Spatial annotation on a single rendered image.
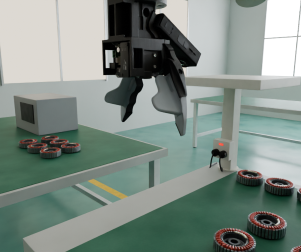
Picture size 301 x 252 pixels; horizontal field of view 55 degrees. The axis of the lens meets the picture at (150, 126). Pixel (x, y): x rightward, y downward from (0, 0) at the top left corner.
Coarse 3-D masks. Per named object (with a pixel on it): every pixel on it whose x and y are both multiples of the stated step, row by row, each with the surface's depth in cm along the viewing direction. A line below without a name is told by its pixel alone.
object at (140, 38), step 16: (112, 0) 40; (128, 0) 39; (144, 0) 40; (160, 0) 41; (112, 16) 42; (128, 16) 41; (144, 16) 42; (112, 32) 42; (128, 32) 42; (144, 32) 42; (112, 48) 44; (128, 48) 39; (144, 48) 40; (160, 48) 42; (112, 64) 43; (128, 64) 40; (144, 64) 41; (160, 64) 43
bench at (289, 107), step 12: (216, 96) 465; (252, 108) 365; (264, 108) 354; (276, 108) 343; (288, 108) 339; (300, 108) 339; (204, 132) 460; (240, 132) 473; (252, 132) 460; (192, 144) 449
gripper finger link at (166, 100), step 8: (160, 80) 42; (168, 80) 43; (160, 88) 41; (168, 88) 42; (160, 96) 41; (168, 96) 42; (176, 96) 42; (184, 96) 42; (152, 104) 39; (160, 104) 40; (168, 104) 41; (176, 104) 42; (184, 104) 42; (168, 112) 41; (176, 112) 41; (184, 112) 42; (176, 120) 42; (184, 120) 42; (184, 128) 42
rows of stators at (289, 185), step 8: (240, 176) 125; (248, 176) 124; (256, 176) 124; (256, 184) 123; (264, 184) 120; (272, 184) 116; (280, 184) 119; (288, 184) 116; (272, 192) 115; (280, 192) 114; (288, 192) 114
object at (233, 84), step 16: (192, 80) 115; (208, 80) 110; (224, 80) 105; (240, 80) 100; (256, 80) 96; (272, 80) 101; (288, 80) 111; (224, 96) 137; (240, 96) 137; (224, 112) 138; (224, 128) 139; (224, 144) 135; (224, 160) 142
